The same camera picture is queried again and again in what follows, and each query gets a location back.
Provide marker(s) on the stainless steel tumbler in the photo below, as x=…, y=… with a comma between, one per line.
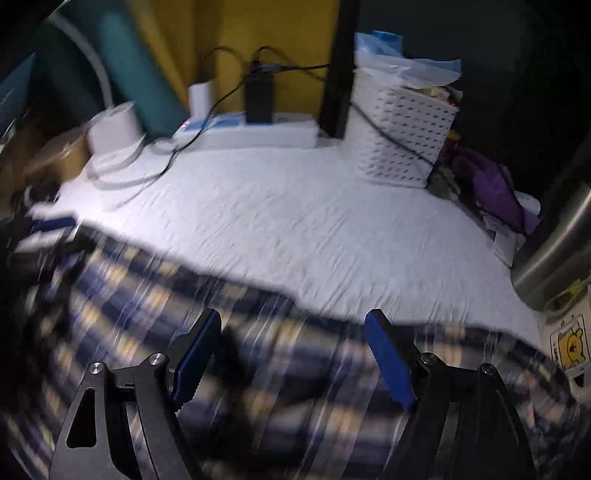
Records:
x=554, y=258

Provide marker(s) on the plaid shirt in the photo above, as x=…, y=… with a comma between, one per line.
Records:
x=295, y=392

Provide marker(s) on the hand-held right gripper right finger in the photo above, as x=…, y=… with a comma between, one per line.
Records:
x=388, y=360

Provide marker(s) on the white paper packet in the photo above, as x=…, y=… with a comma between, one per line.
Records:
x=505, y=244

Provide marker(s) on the white perforated basket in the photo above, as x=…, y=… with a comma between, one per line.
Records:
x=397, y=124

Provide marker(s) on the beige lidded container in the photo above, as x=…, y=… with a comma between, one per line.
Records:
x=60, y=152

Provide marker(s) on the cream mug with bear print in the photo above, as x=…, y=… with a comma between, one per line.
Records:
x=572, y=346

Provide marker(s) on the white charger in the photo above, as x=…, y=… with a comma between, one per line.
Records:
x=201, y=99

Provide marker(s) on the white desk lamp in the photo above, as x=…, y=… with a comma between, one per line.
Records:
x=115, y=127

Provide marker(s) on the black charger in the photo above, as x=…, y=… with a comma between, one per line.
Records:
x=258, y=99

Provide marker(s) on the yellow curtain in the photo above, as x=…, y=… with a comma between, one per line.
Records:
x=277, y=32

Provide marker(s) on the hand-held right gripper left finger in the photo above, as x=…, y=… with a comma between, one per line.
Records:
x=198, y=360

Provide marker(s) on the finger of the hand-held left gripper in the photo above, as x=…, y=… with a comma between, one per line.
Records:
x=51, y=226

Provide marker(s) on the purple cloth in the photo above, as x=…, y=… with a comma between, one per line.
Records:
x=494, y=184

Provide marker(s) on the clear blue plastic bag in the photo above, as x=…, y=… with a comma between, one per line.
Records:
x=397, y=64

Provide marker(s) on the white power strip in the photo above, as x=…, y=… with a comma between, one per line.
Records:
x=258, y=134

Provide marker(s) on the black upright post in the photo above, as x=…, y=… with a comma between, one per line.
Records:
x=339, y=69

